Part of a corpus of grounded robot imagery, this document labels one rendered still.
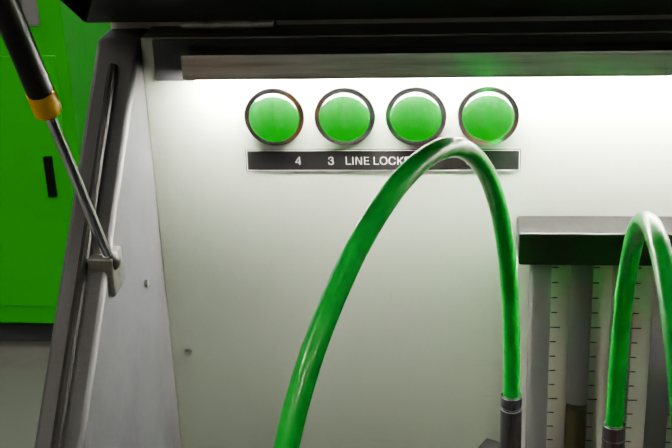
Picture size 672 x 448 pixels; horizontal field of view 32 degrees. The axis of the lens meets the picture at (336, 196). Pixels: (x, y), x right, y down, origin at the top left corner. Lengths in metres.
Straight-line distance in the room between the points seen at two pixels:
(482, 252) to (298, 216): 0.16
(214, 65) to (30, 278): 2.61
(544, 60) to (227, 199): 0.30
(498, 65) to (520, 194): 0.13
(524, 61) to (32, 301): 2.75
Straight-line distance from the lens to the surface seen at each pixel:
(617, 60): 0.96
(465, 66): 0.96
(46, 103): 0.81
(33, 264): 3.53
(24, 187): 3.44
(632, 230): 0.83
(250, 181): 1.04
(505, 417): 1.02
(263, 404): 1.14
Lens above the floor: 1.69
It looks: 22 degrees down
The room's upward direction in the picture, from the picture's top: 2 degrees counter-clockwise
